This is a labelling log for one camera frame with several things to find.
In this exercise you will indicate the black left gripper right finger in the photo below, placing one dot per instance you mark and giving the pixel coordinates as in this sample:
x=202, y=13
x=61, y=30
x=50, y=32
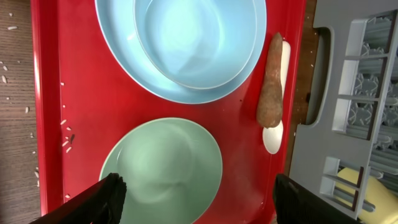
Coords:
x=296, y=205

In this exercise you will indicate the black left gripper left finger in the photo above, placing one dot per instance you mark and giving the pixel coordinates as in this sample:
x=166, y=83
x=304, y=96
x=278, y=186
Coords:
x=102, y=203

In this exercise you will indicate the green bowl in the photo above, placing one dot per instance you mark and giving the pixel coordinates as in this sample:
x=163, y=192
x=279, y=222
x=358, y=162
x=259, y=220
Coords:
x=172, y=168

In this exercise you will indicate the yellow plastic cup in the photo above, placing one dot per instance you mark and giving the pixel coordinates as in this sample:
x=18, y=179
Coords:
x=377, y=194

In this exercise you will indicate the light blue bowl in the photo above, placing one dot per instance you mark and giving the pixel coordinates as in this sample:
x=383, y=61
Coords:
x=200, y=44

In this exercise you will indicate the grey dishwasher rack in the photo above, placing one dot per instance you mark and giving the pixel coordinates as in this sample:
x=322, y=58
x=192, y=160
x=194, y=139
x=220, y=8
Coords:
x=352, y=115

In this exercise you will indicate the white plastic spoon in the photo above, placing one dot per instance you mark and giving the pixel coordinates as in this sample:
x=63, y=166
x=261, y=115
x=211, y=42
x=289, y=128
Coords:
x=272, y=137

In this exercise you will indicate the light blue plate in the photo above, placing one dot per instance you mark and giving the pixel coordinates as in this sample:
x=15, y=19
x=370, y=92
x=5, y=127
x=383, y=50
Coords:
x=117, y=25

